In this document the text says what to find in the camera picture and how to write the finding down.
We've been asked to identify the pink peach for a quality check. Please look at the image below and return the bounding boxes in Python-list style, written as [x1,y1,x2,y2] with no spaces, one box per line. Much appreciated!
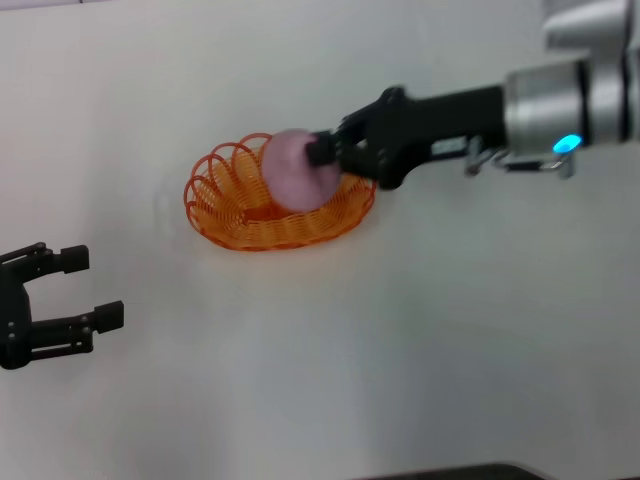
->
[261,128,342,214]

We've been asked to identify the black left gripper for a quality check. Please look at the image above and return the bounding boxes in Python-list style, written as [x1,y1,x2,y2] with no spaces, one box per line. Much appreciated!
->
[0,242,126,372]

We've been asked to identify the orange plastic wire basket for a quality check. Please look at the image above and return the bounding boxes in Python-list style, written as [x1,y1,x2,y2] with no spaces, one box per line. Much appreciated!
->
[182,132,377,253]

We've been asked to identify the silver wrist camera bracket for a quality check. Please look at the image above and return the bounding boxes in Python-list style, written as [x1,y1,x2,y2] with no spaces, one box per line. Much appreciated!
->
[463,135,577,180]

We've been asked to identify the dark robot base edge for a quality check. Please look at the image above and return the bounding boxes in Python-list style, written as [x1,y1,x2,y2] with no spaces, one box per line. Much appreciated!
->
[349,462,551,480]

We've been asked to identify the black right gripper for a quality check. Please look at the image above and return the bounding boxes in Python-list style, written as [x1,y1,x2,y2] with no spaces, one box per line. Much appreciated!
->
[304,84,507,191]

